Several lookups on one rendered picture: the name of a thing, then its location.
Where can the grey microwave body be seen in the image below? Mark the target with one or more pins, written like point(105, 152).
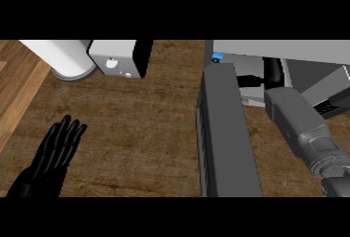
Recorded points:
point(291, 49)

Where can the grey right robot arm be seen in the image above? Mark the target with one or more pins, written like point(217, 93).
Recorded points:
point(295, 123)

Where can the dark grey microwave door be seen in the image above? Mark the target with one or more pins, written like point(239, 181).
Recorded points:
point(227, 132)

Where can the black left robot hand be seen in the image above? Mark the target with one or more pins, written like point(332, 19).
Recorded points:
point(47, 166)

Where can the white cylinder with grey base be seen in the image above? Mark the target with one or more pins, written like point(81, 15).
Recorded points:
point(63, 57)

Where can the small blue object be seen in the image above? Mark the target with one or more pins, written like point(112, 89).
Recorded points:
point(217, 56)

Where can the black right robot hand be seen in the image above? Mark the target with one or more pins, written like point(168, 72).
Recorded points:
point(272, 71)

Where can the white and black box appliance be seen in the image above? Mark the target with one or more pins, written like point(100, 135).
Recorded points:
point(114, 58)

